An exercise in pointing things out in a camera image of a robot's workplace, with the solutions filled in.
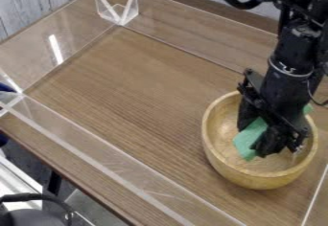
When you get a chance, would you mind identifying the black cable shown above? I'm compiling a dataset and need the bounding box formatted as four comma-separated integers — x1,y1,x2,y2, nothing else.
0,192,75,226

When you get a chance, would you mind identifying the black table leg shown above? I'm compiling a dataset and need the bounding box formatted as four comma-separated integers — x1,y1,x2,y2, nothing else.
47,171,63,195

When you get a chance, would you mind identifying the blue object at left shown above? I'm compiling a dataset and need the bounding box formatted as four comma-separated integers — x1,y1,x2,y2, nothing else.
0,82,16,93

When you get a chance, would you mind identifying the clear acrylic barrier wall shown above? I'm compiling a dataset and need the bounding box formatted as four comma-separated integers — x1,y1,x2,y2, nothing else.
0,0,328,226

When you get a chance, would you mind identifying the clear acrylic corner bracket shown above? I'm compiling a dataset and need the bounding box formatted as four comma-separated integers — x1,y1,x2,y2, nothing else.
95,0,139,26

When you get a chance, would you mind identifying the green rectangular block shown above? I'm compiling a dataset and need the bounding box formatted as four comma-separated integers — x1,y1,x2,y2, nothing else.
233,110,310,161

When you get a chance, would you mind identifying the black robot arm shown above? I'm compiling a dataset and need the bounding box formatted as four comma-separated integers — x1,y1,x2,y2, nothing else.
225,0,328,158

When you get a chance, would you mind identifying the brown wooden bowl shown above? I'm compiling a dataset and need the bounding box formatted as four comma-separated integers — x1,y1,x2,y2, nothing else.
201,91,318,190

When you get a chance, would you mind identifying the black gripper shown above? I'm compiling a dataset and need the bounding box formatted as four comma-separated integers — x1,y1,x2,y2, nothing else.
237,58,318,158

